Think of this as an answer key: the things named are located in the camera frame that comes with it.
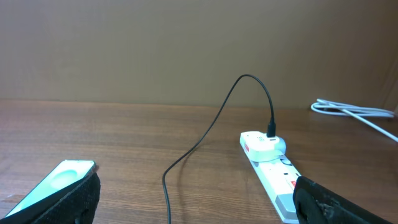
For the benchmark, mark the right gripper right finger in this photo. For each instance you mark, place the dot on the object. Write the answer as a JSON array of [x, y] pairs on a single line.
[[316, 204]]

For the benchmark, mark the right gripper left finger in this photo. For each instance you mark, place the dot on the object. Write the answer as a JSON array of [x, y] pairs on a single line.
[[74, 203]]

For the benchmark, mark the blue screen smartphone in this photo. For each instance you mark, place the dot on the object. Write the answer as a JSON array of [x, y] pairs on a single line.
[[64, 174]]

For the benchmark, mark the white charger adapter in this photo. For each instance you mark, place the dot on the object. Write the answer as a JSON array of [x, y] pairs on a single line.
[[260, 148]]

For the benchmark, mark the white power strip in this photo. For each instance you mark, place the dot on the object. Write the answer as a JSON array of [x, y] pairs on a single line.
[[279, 177]]

